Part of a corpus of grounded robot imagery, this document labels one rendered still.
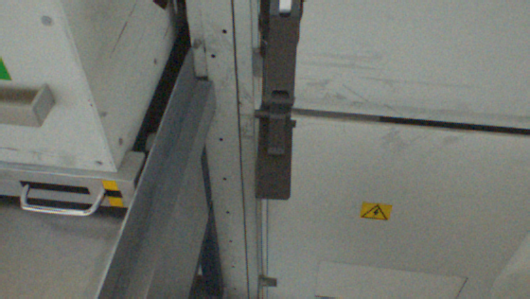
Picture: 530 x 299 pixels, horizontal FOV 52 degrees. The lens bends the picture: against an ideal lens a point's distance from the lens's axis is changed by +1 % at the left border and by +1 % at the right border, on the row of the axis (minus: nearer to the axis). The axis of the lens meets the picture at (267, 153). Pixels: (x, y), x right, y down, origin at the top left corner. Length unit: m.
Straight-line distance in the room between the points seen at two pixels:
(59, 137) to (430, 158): 0.63
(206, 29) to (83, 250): 0.38
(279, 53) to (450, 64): 0.45
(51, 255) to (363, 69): 0.52
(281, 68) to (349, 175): 0.61
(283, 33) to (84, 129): 0.30
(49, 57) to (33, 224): 0.28
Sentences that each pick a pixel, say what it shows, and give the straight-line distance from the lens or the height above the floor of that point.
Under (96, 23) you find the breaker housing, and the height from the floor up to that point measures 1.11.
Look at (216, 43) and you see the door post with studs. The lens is 0.88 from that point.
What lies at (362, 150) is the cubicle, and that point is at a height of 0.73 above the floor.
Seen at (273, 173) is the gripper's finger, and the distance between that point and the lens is 0.46.
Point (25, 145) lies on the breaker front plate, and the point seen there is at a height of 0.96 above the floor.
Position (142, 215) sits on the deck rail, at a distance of 0.73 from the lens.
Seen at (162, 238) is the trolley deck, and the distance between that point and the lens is 0.73.
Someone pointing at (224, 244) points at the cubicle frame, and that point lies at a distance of 1.33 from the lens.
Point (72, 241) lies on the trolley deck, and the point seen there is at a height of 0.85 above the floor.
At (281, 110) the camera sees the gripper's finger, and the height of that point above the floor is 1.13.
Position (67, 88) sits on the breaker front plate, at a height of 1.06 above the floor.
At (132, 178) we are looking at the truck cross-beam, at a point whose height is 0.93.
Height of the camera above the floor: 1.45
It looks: 48 degrees down
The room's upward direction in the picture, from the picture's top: straight up
